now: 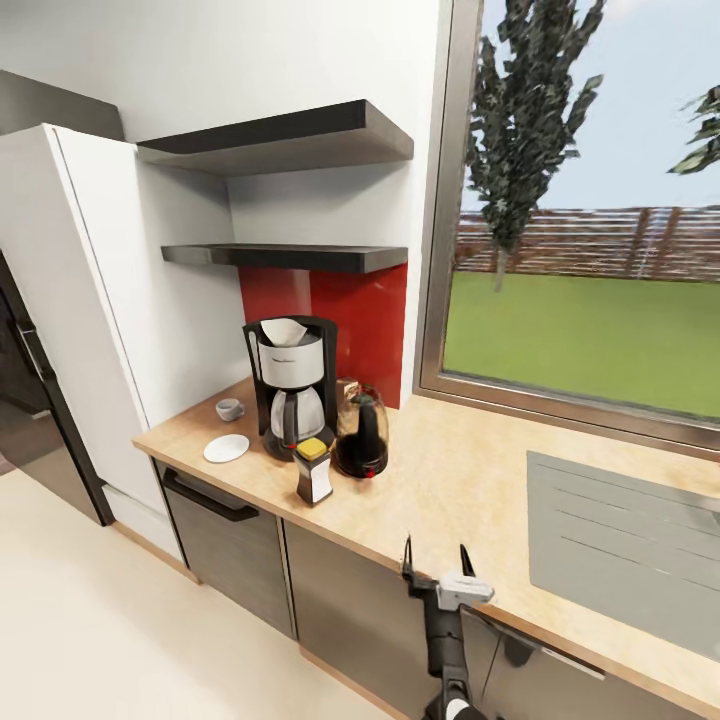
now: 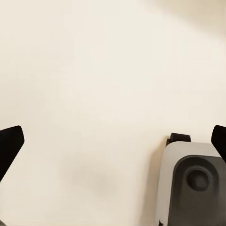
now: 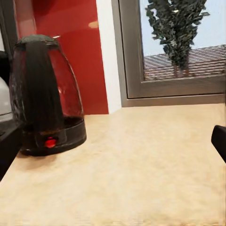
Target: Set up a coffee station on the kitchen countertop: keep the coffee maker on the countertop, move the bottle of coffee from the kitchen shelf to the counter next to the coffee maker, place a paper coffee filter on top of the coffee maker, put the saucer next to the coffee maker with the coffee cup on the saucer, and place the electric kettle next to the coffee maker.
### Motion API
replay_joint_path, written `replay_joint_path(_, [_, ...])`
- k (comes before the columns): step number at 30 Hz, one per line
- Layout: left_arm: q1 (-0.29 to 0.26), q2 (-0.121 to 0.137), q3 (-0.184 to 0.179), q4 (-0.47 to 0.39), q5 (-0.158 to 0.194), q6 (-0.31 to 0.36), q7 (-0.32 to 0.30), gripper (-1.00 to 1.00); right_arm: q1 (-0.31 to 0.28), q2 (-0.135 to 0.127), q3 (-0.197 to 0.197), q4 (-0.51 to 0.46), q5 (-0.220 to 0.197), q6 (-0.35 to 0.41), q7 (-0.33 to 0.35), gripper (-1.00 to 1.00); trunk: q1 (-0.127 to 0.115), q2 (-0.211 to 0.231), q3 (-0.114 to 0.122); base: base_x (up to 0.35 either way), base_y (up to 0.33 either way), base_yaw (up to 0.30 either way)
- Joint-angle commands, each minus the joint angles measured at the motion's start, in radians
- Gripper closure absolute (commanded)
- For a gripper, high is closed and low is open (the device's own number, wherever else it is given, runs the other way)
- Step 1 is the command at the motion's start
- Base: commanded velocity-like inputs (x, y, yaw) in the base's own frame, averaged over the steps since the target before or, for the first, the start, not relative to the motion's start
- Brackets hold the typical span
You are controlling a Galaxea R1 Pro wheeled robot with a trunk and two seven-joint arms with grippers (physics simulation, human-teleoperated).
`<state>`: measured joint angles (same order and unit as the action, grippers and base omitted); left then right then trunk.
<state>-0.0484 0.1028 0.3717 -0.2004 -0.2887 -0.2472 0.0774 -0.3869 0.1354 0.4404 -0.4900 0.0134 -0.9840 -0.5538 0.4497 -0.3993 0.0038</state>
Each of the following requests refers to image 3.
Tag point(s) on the countertop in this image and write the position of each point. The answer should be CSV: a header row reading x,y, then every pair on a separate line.
x,y
139,166

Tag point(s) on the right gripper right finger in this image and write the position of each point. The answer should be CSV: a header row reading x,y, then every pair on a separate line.
x,y
218,139

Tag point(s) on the electric kettle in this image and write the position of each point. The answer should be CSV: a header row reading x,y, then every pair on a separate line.
x,y
44,97

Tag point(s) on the fixed window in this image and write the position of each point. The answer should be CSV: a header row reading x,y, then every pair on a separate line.
x,y
170,52

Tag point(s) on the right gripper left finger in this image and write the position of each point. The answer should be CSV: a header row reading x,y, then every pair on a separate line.
x,y
11,142

